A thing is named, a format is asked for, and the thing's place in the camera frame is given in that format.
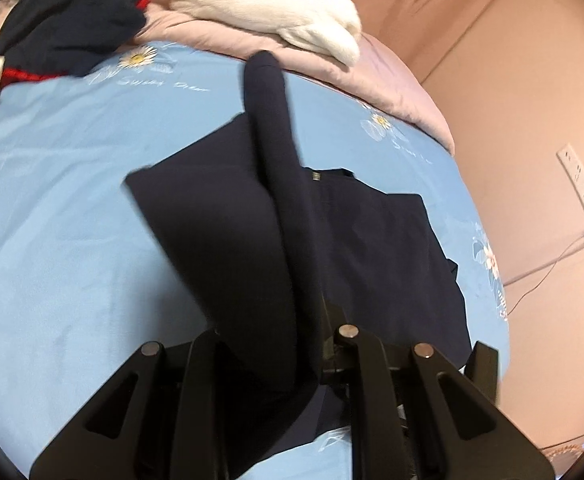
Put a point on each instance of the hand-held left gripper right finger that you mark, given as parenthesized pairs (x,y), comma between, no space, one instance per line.
(367,385)

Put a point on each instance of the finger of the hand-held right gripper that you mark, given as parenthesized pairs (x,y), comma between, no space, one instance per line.
(484,370)

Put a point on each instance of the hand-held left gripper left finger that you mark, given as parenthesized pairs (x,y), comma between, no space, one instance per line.
(202,360)

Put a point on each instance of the navy blue jacket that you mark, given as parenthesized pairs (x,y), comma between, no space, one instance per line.
(222,220)

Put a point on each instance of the blue floral bedsheet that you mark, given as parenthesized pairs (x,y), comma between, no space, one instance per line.
(72,185)

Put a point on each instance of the pink quilt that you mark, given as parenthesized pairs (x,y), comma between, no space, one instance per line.
(392,90)

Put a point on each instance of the navy garment with red trim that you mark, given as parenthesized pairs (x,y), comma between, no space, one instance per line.
(67,25)

